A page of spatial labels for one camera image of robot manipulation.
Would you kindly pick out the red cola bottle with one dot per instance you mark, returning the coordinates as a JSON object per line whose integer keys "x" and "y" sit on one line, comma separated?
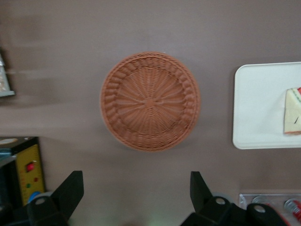
{"x": 292, "y": 207}

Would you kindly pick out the triangular sandwich wedge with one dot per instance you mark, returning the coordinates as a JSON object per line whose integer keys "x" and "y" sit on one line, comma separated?
{"x": 292, "y": 113}

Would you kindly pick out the black machine with yellow panel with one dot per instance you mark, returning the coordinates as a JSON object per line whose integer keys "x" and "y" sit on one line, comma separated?
{"x": 28, "y": 169}

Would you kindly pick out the cream rectangular serving tray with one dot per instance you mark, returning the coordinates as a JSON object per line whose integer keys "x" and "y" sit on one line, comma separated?
{"x": 258, "y": 106}

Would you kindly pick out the round brown wicker basket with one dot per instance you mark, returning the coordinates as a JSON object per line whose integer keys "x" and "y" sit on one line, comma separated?
{"x": 150, "y": 102}

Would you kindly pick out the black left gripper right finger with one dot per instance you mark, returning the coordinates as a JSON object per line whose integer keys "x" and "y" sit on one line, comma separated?
{"x": 207, "y": 209}

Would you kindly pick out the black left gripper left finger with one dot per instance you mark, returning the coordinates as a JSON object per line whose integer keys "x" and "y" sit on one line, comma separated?
{"x": 56, "y": 207}

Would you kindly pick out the clear acrylic bottle rack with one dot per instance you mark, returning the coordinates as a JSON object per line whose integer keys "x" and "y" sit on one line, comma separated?
{"x": 244, "y": 200}

